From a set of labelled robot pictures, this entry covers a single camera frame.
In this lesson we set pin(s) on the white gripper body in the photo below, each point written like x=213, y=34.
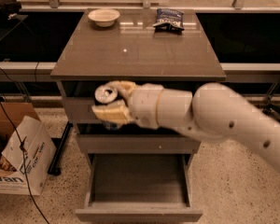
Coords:
x=145, y=104

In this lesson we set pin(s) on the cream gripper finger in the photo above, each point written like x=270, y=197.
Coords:
x=124, y=87
x=116, y=112

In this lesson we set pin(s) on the blue pepsi can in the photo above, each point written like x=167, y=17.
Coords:
x=105, y=95

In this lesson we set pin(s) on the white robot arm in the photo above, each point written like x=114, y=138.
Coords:
x=213, y=113

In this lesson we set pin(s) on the grey middle drawer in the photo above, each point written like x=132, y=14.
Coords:
x=94, y=138

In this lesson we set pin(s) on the grey drawer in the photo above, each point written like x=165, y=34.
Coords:
x=94, y=138
x=139, y=188
x=77, y=109

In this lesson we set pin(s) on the grey top drawer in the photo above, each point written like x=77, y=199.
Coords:
x=77, y=109

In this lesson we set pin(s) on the grey drawer cabinet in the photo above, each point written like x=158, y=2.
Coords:
x=132, y=49

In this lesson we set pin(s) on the grey bottom drawer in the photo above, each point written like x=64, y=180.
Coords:
x=139, y=188

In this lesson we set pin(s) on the white bowl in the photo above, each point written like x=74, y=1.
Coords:
x=104, y=17

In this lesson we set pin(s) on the blue chip bag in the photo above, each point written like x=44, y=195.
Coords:
x=169, y=19

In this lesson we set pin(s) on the black table leg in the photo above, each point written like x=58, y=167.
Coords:
x=54, y=168

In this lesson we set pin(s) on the white cardboard box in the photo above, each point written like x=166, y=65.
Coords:
x=28, y=150

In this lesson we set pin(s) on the black office chair base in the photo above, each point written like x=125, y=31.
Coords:
x=268, y=107

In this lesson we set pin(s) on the black bag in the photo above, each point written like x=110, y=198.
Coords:
x=9, y=8

